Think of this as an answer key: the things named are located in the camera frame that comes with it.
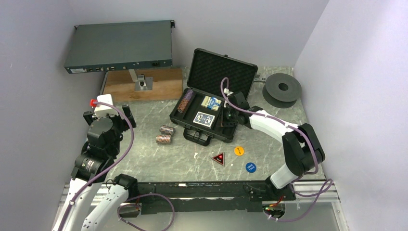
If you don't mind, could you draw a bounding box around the blue patterned card deck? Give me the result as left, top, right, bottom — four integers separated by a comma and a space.
192, 112, 216, 128

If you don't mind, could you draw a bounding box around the orange black chip stack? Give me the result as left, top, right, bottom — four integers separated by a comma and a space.
177, 99, 189, 113

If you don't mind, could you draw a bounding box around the grey metal stand bracket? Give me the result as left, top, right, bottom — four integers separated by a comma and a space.
129, 69, 153, 91

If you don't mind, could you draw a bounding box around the blue big blind button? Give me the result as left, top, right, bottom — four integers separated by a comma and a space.
245, 162, 257, 173

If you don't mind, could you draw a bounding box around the orange blue chip stack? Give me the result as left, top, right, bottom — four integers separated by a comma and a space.
155, 134, 172, 145
159, 125, 176, 136

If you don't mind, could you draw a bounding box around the wooden board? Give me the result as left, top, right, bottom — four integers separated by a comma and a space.
102, 68, 183, 102

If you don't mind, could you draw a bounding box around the blue card deck box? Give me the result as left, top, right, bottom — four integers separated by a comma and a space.
201, 96, 222, 111

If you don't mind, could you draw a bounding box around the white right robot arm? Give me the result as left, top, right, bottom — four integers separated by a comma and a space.
221, 89, 325, 200

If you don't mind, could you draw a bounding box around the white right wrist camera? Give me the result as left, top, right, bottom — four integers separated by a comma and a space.
223, 88, 234, 98

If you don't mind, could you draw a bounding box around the black poker set case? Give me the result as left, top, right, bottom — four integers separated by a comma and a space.
169, 48, 258, 146

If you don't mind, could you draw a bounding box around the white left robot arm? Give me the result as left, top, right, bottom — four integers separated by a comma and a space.
53, 102, 139, 231

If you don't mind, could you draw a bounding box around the red handled clamp tool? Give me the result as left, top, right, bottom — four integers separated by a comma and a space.
254, 74, 267, 83

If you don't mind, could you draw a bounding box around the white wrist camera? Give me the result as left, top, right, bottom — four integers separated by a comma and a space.
90, 94, 119, 118
223, 88, 234, 98

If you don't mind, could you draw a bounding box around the purple chip stack in case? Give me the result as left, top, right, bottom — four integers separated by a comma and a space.
182, 89, 194, 102

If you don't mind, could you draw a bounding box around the grey filament spool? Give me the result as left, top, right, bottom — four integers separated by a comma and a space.
262, 73, 302, 108

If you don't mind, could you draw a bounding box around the grey network switch box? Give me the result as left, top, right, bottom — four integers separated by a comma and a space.
64, 20, 175, 74

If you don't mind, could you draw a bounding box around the orange round button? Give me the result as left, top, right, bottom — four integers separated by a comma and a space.
234, 146, 245, 156

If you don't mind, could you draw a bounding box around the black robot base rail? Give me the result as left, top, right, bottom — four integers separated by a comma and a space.
119, 180, 295, 218

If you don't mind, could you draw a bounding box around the red triangular dealer button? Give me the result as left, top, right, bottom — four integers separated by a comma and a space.
211, 153, 225, 166

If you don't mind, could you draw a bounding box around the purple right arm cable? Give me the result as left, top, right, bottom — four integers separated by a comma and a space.
220, 77, 334, 223

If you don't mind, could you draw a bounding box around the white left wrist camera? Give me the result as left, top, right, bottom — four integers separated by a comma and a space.
90, 94, 119, 118

